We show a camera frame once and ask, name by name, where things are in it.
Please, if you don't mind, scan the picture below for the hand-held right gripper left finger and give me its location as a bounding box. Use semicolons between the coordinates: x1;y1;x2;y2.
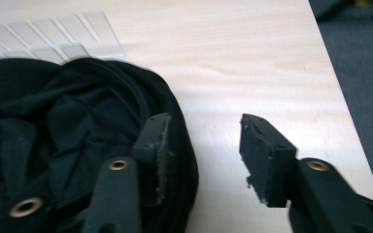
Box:
131;112;173;209

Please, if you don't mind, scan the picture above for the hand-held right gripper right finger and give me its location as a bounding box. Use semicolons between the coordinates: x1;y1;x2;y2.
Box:
238;113;299;209

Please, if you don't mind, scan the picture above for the black cloth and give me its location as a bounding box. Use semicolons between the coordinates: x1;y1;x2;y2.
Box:
0;56;200;233

